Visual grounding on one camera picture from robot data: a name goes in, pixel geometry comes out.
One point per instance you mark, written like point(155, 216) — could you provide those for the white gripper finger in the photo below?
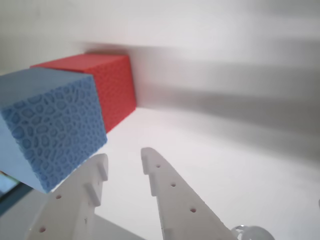
point(72, 205)
point(180, 205)

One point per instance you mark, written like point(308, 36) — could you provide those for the blue foam cube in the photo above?
point(55, 125)

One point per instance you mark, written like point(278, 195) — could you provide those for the red foam cube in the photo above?
point(112, 87)

